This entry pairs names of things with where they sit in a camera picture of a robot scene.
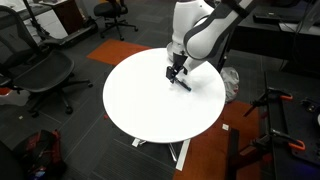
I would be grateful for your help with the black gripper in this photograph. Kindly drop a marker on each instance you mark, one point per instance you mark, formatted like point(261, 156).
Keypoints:
point(178, 65)

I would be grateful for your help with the black marker pen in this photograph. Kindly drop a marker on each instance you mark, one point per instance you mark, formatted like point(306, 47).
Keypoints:
point(185, 86)

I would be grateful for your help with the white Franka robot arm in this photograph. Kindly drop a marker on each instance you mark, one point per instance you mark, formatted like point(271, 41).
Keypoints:
point(206, 36)

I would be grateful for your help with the white plastic bag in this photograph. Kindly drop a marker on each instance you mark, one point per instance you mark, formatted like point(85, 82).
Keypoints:
point(230, 83)

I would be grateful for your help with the white paper scrap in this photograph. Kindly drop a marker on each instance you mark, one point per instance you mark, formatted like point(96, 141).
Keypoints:
point(226, 127)

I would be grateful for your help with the white metal table base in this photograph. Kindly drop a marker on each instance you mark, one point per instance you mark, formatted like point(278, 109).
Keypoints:
point(183, 155)

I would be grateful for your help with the tiny red floor scrap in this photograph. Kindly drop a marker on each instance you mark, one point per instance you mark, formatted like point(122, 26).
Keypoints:
point(105, 116)

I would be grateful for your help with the small black office chair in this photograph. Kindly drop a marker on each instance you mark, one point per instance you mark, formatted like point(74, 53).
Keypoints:
point(110, 8)

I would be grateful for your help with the black desk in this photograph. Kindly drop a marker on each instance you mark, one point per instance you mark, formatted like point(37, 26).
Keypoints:
point(260, 36)

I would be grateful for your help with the black low platform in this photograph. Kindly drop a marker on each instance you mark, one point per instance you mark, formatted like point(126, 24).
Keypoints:
point(73, 35)

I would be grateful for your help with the black flat device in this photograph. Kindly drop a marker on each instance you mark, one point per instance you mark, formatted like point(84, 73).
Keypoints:
point(266, 18)

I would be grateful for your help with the dark wooden cabinet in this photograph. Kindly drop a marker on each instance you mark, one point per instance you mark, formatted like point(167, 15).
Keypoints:
point(68, 15)

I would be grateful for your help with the black workbench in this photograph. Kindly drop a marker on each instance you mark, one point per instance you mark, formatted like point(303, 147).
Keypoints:
point(293, 123)

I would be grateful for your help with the large black mesh office chair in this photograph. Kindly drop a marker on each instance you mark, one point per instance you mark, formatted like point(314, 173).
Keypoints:
point(43, 71)

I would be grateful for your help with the white desk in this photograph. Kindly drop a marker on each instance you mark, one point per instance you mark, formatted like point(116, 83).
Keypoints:
point(50, 23)

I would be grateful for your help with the small black device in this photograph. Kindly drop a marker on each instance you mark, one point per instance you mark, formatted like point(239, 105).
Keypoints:
point(310, 105)

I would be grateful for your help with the black tripod stand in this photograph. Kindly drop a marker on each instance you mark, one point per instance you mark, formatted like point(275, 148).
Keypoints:
point(33, 18)

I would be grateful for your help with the red and black bag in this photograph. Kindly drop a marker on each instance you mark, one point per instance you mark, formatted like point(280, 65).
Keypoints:
point(40, 153)

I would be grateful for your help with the tiny white floor scrap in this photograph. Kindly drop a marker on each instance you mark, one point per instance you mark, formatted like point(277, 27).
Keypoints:
point(20, 117)

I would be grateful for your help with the white floor object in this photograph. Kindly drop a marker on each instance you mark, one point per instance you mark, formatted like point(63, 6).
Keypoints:
point(13, 98)

